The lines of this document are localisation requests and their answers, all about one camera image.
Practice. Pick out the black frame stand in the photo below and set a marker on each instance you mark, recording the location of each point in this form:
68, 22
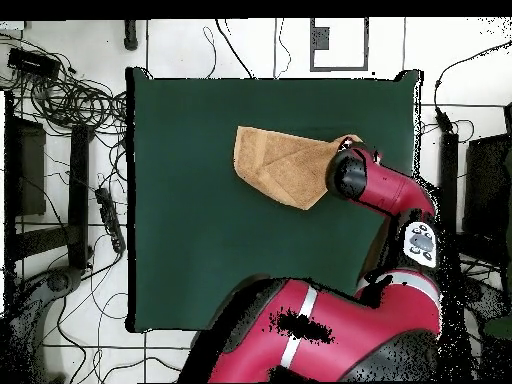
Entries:
78, 192

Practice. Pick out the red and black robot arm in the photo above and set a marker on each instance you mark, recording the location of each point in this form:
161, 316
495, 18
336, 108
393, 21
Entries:
360, 320

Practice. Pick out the dark green table cloth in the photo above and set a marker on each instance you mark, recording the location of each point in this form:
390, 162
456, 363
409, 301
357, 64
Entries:
180, 240

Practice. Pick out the grey pedestal leg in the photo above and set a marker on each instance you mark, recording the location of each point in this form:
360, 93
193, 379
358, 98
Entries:
60, 280
484, 300

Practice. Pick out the black power supply box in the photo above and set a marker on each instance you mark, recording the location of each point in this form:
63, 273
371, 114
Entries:
34, 63

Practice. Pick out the long black power strip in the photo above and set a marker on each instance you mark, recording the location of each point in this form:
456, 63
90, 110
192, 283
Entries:
110, 220

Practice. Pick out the black upright bar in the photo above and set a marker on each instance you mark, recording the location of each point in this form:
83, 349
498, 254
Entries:
449, 168

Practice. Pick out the large black box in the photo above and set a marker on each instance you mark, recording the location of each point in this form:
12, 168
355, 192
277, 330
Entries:
488, 192

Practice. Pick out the black angled leg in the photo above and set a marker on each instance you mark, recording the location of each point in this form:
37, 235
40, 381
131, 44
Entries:
130, 36

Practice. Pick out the orange terry towel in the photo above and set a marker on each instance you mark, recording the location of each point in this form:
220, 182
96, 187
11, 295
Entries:
280, 168

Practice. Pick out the dark green rounded object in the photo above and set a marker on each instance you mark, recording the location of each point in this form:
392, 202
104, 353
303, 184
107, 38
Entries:
500, 328

